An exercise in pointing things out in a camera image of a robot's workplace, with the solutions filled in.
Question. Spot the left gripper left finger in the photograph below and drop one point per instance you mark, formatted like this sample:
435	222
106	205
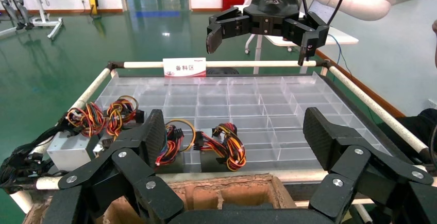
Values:
136	140

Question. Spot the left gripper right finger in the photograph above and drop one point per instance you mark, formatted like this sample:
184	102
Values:
341	154

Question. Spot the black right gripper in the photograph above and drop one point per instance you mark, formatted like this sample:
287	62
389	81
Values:
273	4

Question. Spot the red cabinet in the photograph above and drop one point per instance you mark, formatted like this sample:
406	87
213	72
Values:
234	0

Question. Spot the black round object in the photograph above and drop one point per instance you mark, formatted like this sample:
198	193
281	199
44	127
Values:
222	71

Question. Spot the white wheeled table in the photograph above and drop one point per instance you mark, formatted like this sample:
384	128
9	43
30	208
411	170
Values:
338	38

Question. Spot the clear plastic divider tray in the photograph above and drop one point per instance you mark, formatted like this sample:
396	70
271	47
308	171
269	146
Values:
239	106

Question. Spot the white red label sign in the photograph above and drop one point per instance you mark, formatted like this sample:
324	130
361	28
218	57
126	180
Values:
184	68

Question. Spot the brown cardboard divider box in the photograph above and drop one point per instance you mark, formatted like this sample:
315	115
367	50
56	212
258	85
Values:
239	195

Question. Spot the yellow floor device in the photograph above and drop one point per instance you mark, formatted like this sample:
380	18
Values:
93	2

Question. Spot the white floor stand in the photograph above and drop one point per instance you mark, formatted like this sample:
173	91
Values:
41	19

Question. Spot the white pipe cart frame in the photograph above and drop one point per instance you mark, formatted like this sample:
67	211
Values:
239	64

